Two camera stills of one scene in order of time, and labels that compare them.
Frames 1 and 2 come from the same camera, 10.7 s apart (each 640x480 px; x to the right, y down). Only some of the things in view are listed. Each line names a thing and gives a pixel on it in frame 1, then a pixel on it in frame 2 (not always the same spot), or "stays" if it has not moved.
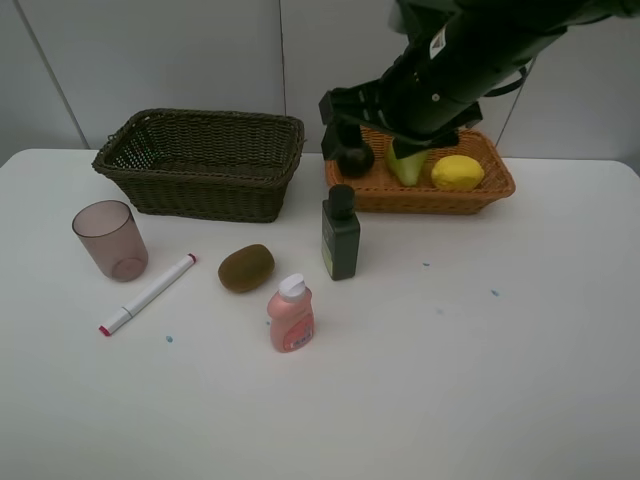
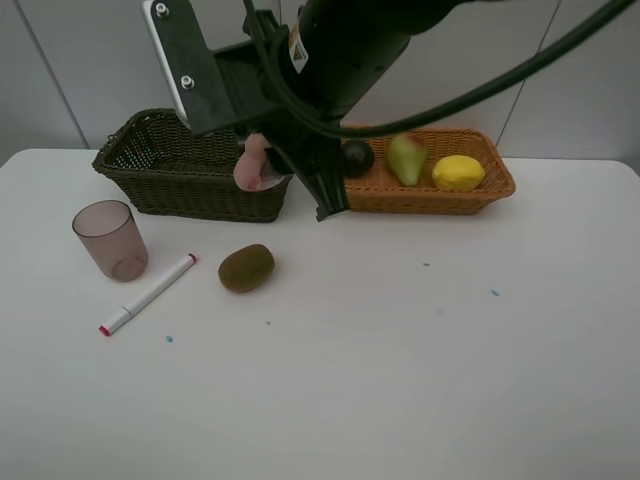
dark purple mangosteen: [356, 162] stays
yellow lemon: [457, 173] stays
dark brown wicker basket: [203, 165] stays
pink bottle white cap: [292, 321] -> [249, 166]
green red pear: [407, 169] stays
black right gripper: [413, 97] -> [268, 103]
